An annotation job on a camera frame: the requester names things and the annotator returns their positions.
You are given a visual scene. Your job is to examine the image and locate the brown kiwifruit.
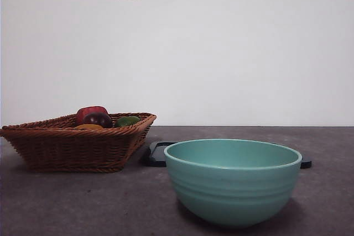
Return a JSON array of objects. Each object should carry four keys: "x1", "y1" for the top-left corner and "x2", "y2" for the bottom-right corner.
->
[{"x1": 74, "y1": 124, "x2": 105, "y2": 130}]

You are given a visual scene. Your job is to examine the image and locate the teal bowl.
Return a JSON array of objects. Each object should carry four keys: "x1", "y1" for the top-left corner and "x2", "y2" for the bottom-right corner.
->
[{"x1": 163, "y1": 138, "x2": 303, "y2": 229}]

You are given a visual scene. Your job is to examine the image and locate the green fruit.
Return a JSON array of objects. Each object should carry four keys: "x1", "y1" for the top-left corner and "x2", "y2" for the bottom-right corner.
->
[{"x1": 114, "y1": 116, "x2": 142, "y2": 128}]

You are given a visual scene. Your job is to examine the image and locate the dark rectangular tray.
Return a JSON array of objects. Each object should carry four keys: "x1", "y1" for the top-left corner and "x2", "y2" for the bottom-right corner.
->
[{"x1": 142, "y1": 141, "x2": 313, "y2": 169}]

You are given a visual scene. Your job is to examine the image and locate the dark purple plum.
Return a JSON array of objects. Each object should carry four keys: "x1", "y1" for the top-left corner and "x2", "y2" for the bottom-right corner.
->
[{"x1": 82, "y1": 112, "x2": 113, "y2": 128}]

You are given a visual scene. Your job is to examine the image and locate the red apple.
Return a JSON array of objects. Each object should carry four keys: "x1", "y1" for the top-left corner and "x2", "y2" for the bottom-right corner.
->
[{"x1": 76, "y1": 105, "x2": 109, "y2": 125}]

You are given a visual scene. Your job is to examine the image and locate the brown wicker basket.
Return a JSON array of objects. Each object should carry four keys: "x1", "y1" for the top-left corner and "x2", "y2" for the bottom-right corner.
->
[{"x1": 0, "y1": 112, "x2": 158, "y2": 173}]

